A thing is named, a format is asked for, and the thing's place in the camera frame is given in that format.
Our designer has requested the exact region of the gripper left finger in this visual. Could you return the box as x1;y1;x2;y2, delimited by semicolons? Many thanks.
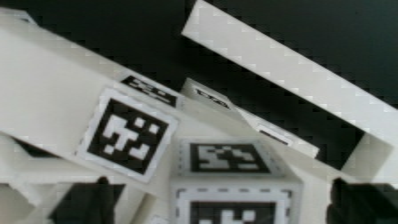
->
50;177;124;224

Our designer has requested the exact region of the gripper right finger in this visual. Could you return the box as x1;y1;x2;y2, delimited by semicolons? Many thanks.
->
325;178;398;224

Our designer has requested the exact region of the white tagged cube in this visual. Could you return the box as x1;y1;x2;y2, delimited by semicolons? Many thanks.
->
169;137;304;224

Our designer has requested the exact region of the white chair back frame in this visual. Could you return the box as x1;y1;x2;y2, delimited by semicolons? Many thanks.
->
0;7;398;224

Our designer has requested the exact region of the white chair leg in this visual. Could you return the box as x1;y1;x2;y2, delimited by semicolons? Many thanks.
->
236;108;320;158
181;79;236;114

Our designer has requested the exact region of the white U-shaped fence frame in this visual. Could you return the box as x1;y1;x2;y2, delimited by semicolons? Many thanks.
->
181;0;398;184

